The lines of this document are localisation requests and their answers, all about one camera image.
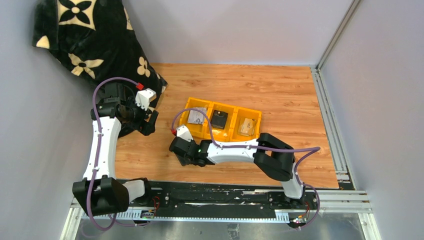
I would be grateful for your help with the black cards stack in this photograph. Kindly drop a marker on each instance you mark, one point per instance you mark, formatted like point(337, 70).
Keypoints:
point(219, 119)

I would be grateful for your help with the left yellow bin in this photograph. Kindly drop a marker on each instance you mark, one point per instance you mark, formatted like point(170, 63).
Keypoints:
point(196, 130)

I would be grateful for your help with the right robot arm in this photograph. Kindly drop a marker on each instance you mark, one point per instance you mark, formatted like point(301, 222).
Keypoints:
point(272, 156)

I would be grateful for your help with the gold cards stack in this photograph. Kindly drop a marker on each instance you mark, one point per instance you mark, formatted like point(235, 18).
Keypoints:
point(246, 126)

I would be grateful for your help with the middle yellow bin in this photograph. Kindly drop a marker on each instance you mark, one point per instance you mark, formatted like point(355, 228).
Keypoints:
point(218, 134)

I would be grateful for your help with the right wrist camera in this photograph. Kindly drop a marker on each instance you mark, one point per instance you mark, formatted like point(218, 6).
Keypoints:
point(184, 133)

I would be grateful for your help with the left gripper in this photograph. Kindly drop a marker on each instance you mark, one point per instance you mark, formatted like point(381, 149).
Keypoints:
point(145, 120)

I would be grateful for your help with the right yellow bin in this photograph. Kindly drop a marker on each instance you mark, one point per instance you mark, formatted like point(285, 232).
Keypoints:
point(248, 113)

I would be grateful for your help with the aluminium frame post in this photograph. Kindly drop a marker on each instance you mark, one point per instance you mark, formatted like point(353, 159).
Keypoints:
point(349, 14)

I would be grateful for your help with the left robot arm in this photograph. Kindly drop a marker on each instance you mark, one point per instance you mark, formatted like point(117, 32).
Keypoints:
point(99, 192)

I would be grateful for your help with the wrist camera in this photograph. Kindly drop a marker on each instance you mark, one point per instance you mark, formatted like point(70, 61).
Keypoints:
point(184, 133)
point(143, 98)

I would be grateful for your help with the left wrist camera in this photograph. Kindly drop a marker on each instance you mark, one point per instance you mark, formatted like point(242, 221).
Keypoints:
point(143, 98)

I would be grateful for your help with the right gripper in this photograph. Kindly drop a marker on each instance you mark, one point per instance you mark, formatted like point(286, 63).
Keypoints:
point(179, 147)

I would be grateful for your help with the yellow bin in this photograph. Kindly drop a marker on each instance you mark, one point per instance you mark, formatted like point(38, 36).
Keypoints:
point(218, 134)
point(248, 113)
point(196, 130)

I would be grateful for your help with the black floral blanket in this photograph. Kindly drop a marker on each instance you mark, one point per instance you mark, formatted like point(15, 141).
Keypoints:
point(94, 40)

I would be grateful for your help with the silver cards stack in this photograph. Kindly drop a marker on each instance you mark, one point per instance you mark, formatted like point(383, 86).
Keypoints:
point(195, 116)

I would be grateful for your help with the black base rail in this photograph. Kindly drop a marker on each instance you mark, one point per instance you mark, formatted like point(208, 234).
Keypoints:
point(206, 200)

